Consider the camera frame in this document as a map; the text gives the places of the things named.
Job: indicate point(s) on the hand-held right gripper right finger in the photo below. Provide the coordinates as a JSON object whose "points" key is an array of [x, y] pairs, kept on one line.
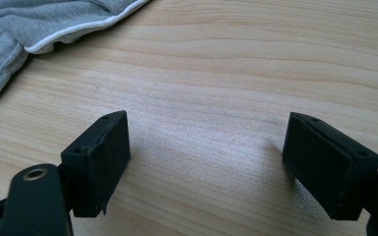
{"points": [[325, 170]]}

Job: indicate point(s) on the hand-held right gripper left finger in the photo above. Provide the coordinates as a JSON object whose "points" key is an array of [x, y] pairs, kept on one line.
{"points": [[95, 170]]}

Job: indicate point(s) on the grey pants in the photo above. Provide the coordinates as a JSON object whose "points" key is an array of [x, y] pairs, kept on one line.
{"points": [[29, 23]]}

